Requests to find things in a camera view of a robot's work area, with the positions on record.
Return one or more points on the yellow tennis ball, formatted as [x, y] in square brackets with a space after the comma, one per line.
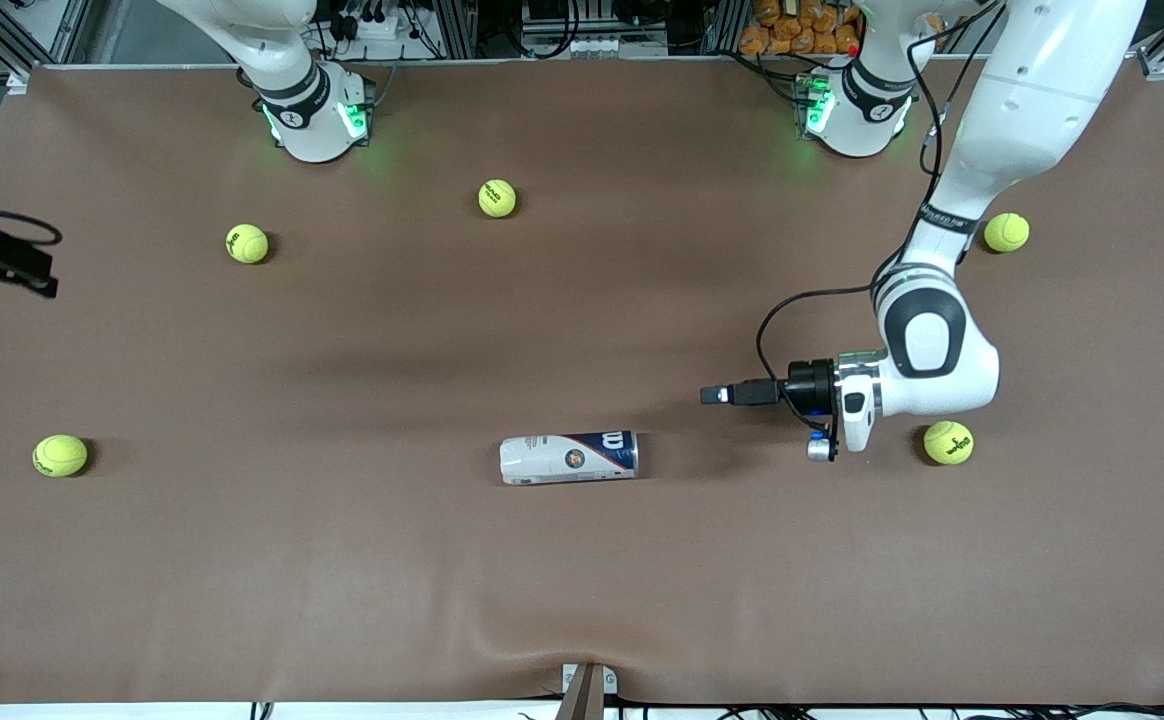
[60, 455]
[247, 243]
[948, 442]
[497, 198]
[1008, 232]

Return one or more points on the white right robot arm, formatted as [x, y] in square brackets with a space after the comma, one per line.
[302, 110]

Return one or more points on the white blue tennis ball can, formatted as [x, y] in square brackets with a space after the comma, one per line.
[567, 458]

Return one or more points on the white power strip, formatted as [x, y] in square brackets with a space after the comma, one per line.
[374, 26]

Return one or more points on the metal table clamp bracket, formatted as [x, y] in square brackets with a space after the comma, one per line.
[587, 685]

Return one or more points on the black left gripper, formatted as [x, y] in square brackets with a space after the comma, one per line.
[804, 384]

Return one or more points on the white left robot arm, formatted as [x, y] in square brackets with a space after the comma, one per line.
[1022, 100]

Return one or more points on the white terminal block row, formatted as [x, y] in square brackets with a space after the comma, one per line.
[599, 46]

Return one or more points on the pile of orange objects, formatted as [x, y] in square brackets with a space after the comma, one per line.
[792, 30]

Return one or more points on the brown table mat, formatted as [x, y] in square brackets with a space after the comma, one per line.
[582, 560]

